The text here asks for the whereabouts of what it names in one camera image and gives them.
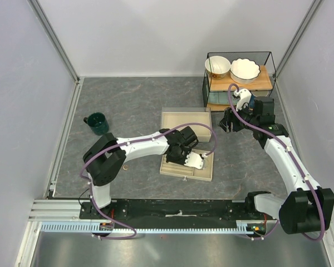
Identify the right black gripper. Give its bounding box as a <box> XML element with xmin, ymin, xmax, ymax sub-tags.
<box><xmin>217</xmin><ymin>101</ymin><xmax>259</xmax><ymax>134</ymax></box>

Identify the beige jewelry box with lid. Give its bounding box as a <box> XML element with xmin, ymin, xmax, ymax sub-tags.
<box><xmin>161</xmin><ymin>107</ymin><xmax>212</xmax><ymax>142</ymax></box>

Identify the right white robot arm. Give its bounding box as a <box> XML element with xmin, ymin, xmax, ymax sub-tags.
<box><xmin>219</xmin><ymin>97</ymin><xmax>334</xmax><ymax>241</ymax></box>

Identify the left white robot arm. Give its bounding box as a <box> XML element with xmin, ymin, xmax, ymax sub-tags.
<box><xmin>83</xmin><ymin>126</ymin><xmax>204</xmax><ymax>219</ymax></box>

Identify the beige jewelry tray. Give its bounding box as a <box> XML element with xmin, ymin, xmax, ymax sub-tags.
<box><xmin>160</xmin><ymin>153</ymin><xmax>214</xmax><ymax>182</ymax></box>

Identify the light blue rectangular plate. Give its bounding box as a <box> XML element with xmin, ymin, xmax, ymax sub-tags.
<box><xmin>208</xmin><ymin>92</ymin><xmax>229</xmax><ymax>105</ymax></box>

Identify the blue mug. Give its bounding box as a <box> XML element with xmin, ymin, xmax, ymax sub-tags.
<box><xmin>249</xmin><ymin>95</ymin><xmax>255</xmax><ymax>109</ymax></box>

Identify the white scalloped bowl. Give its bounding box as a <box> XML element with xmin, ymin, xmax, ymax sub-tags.
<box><xmin>230</xmin><ymin>58</ymin><xmax>261</xmax><ymax>84</ymax></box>

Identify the white bowl with floral pattern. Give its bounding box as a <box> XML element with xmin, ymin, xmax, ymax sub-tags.
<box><xmin>204</xmin><ymin>56</ymin><xmax>231</xmax><ymax>80</ymax></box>

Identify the dark green mug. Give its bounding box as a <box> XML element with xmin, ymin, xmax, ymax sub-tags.
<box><xmin>83</xmin><ymin>112</ymin><xmax>109</xmax><ymax>136</ymax></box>

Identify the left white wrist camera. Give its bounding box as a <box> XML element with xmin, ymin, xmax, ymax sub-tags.
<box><xmin>184</xmin><ymin>152</ymin><xmax>207</xmax><ymax>170</ymax></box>

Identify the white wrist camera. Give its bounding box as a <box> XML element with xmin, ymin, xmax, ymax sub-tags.
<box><xmin>233</xmin><ymin>88</ymin><xmax>252</xmax><ymax>111</ymax></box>
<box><xmin>184</xmin><ymin>152</ymin><xmax>207</xmax><ymax>170</ymax></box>

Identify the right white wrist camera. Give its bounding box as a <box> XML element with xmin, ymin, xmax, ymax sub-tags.
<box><xmin>233</xmin><ymin>88</ymin><xmax>252</xmax><ymax>111</ymax></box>

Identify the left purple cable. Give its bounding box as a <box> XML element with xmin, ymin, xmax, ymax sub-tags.
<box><xmin>80</xmin><ymin>122</ymin><xmax>218</xmax><ymax>240</ymax></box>

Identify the black wire shelf rack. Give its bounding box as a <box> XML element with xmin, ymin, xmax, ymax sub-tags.
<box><xmin>202</xmin><ymin>51</ymin><xmax>276</xmax><ymax>112</ymax></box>

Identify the light blue cable duct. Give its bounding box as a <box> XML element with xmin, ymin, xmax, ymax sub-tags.
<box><xmin>40</xmin><ymin>221</ymin><xmax>268</xmax><ymax>234</ymax></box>

